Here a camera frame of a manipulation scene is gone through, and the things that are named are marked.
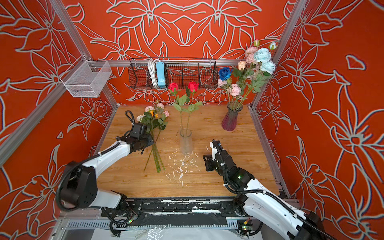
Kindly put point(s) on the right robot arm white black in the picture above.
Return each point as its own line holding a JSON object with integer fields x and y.
{"x": 260, "y": 203}

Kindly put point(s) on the clear glass cylinder vase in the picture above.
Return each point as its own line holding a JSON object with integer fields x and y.
{"x": 186, "y": 141}

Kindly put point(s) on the red rose stem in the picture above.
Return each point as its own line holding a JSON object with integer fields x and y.
{"x": 179, "y": 104}
{"x": 190, "y": 91}

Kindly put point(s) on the black wire wall basket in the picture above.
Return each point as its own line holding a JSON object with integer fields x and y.
{"x": 143, "y": 73}

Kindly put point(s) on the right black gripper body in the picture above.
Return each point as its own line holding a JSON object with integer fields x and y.
{"x": 214, "y": 165}

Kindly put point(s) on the dark blue rose stem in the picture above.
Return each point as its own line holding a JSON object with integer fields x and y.
{"x": 225, "y": 73}

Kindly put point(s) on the green flower stem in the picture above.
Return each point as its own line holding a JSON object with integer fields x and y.
{"x": 252, "y": 70}

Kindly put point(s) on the light blue box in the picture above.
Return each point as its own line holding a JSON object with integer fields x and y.
{"x": 160, "y": 66}

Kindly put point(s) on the pink peony flower stem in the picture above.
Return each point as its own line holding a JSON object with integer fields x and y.
{"x": 232, "y": 90}

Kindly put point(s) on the light blue peony stem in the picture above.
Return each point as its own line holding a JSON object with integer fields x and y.
{"x": 267, "y": 67}

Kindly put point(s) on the white mesh wall basket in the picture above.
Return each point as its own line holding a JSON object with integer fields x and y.
{"x": 87, "y": 78}

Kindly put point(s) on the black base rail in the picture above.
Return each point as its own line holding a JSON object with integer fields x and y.
{"x": 211, "y": 212}

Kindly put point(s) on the bunch of artificial flowers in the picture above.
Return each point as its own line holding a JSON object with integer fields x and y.
{"x": 155, "y": 117}

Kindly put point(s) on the purple glass fluted vase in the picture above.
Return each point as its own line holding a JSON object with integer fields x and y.
{"x": 230, "y": 120}

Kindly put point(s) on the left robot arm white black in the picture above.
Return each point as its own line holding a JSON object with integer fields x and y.
{"x": 78, "y": 187}

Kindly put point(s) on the cream rose flower stem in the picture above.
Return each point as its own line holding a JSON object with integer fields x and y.
{"x": 239, "y": 74}

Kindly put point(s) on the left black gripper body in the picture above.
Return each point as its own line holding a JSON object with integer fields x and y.
{"x": 146, "y": 141}

